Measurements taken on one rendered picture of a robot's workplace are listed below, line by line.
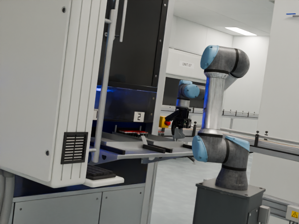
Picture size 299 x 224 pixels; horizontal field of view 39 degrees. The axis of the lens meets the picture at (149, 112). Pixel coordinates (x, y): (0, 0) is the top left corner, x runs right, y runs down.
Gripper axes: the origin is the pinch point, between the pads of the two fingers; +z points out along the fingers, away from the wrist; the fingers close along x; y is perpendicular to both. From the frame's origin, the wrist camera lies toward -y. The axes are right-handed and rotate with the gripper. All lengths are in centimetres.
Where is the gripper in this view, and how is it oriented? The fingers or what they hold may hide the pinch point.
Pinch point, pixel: (175, 141)
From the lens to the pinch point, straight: 243.9
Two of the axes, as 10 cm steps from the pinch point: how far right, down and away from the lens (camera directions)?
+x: 6.8, 0.5, 7.3
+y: 7.2, 1.3, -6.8
